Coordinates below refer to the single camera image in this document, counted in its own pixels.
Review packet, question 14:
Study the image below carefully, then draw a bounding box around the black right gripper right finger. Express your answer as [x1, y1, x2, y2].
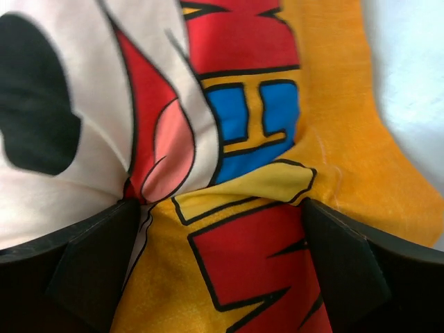
[302, 200, 443, 332]

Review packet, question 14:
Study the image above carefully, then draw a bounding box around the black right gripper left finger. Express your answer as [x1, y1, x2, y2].
[1, 200, 140, 332]

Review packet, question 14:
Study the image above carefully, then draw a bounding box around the yellow Mickey Mouse pillowcase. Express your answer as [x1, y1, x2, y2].
[1, 1, 443, 332]

